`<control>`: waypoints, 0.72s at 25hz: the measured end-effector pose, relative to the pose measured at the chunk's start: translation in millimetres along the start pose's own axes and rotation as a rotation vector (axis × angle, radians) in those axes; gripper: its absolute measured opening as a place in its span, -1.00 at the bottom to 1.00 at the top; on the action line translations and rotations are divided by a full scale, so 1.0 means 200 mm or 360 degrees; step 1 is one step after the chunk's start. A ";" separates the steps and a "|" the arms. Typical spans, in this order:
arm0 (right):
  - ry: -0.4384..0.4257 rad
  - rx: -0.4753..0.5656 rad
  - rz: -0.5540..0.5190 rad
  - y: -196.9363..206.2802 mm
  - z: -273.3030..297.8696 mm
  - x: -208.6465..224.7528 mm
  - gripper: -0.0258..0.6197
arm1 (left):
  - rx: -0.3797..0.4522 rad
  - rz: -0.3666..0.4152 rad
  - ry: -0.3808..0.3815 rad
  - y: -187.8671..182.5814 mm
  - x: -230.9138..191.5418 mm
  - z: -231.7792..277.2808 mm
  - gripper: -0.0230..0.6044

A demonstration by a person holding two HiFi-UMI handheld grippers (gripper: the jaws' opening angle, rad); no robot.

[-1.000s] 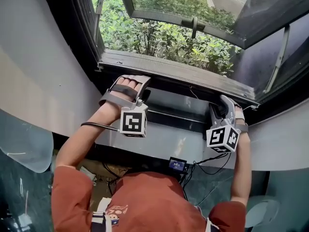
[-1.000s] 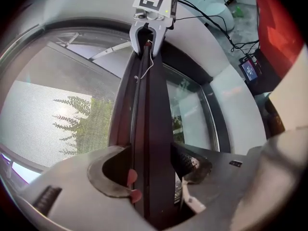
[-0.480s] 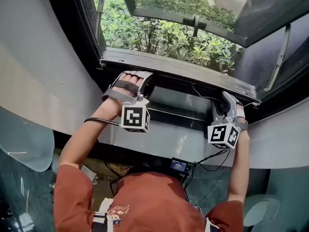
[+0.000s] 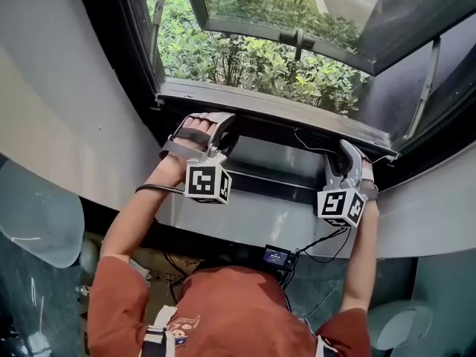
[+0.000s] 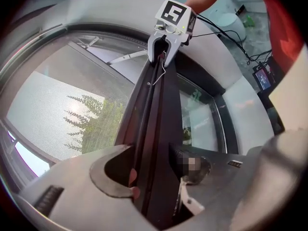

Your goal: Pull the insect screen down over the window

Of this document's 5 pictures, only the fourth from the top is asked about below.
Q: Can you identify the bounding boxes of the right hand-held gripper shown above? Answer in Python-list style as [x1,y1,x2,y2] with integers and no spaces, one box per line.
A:
[317,139,379,229]

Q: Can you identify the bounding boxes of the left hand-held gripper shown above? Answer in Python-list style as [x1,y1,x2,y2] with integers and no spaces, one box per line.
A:
[158,112,242,205]

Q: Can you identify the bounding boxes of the person's right forearm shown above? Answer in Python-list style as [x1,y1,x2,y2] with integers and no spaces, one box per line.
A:
[340,197,380,314]

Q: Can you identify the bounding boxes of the person's left forearm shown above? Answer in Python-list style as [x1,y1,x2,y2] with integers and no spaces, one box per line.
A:
[99,152,187,266]

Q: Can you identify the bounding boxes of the open glass window sash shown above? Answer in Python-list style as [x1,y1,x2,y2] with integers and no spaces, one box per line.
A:
[181,0,476,77]

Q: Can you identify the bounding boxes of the person's right hand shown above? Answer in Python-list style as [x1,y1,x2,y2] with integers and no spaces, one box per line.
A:
[359,156,378,191]

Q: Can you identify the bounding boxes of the person's left hand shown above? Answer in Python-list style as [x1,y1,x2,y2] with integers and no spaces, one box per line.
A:
[170,118,214,159]

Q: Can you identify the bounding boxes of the green bushes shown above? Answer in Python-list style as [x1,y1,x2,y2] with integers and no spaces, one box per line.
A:
[143,0,372,115]

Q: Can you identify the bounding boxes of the small black display device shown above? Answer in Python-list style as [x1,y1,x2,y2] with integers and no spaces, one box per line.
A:
[263,244,293,269]

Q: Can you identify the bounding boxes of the brown cardboard box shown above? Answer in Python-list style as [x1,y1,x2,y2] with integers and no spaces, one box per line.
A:
[79,245,204,357]

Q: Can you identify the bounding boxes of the grey round chair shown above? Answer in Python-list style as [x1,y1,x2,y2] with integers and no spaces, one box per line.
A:
[367,300,435,353]

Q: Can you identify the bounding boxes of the person's red shirt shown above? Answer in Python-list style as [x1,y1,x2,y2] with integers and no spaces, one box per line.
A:
[87,254,373,357]

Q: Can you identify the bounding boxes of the translucent plastic chair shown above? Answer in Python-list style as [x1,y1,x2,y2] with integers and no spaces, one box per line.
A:
[0,160,86,269]

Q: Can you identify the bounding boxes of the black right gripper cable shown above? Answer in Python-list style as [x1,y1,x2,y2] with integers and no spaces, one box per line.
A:
[284,227,353,312]

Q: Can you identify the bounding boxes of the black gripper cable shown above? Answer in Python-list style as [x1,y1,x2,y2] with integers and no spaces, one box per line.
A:
[284,227,353,312]
[135,183,187,305]

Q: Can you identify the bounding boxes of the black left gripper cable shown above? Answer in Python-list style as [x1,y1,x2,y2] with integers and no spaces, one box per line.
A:
[135,183,187,305]

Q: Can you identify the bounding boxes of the black window handle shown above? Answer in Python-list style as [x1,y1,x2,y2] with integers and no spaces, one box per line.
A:
[279,28,316,63]

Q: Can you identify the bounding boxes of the black window frame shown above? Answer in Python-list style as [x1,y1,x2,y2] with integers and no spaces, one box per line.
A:
[74,0,476,208]

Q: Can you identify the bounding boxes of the white harness strap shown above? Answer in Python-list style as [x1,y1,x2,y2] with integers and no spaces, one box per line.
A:
[139,305,179,357]
[314,335,338,357]

